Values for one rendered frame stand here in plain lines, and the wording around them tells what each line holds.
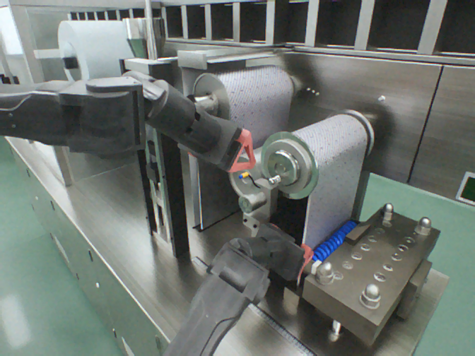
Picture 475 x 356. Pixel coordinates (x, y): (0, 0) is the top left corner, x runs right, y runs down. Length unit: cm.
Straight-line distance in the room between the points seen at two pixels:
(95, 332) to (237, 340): 135
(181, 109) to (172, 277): 58
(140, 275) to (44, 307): 140
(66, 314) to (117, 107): 188
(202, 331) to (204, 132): 25
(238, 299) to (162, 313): 42
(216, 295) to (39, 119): 28
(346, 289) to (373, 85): 51
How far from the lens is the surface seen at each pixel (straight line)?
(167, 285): 86
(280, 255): 54
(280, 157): 61
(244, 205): 63
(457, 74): 81
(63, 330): 208
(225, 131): 43
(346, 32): 98
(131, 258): 96
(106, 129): 35
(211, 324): 38
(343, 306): 67
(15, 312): 232
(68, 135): 37
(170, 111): 37
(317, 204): 67
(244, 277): 42
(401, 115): 85
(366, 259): 78
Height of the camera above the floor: 152
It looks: 28 degrees down
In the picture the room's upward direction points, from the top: straight up
